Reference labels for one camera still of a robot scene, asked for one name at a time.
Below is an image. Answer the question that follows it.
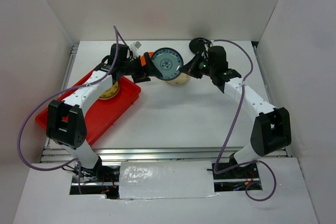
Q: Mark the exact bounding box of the black plate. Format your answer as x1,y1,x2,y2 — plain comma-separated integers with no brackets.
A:
189,38,204,54

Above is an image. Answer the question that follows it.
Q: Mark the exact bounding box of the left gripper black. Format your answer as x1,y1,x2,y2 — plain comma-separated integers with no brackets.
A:
120,52,161,83

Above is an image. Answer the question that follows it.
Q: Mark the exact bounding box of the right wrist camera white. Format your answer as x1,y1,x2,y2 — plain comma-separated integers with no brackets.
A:
201,39,213,58

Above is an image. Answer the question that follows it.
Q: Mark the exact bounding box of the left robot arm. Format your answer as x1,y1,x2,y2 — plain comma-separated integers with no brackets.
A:
46,44,162,182

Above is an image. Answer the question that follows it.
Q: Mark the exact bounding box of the orange plate far left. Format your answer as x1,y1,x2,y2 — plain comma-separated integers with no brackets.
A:
140,52,154,67

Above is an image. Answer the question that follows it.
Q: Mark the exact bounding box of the beige plate with motifs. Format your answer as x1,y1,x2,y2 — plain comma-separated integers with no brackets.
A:
166,73,190,86

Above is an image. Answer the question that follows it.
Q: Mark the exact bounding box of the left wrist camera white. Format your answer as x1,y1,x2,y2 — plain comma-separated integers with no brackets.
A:
129,41,142,59

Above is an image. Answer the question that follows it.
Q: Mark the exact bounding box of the aluminium rail front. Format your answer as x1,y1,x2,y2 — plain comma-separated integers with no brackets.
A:
41,146,293,162

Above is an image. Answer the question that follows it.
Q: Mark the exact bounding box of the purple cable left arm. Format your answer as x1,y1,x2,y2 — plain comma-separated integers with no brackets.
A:
17,25,127,195

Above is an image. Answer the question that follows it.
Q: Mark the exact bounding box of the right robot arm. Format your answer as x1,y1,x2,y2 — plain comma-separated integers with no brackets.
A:
180,46,291,178

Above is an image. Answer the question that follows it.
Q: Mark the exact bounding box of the white foil cover sheet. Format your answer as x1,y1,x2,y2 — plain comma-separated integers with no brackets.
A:
119,161,215,199

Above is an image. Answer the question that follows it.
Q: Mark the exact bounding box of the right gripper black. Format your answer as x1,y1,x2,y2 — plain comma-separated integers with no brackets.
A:
179,51,215,79

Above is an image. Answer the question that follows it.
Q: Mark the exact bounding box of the yellow brown patterned plate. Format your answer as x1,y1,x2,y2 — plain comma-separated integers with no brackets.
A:
99,82,120,100

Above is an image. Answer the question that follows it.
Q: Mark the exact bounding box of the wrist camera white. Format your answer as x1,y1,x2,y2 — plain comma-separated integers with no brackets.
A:
129,41,142,59
201,39,213,58

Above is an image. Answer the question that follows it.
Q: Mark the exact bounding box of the blue white patterned plate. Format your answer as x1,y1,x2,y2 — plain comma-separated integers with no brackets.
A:
151,47,184,81

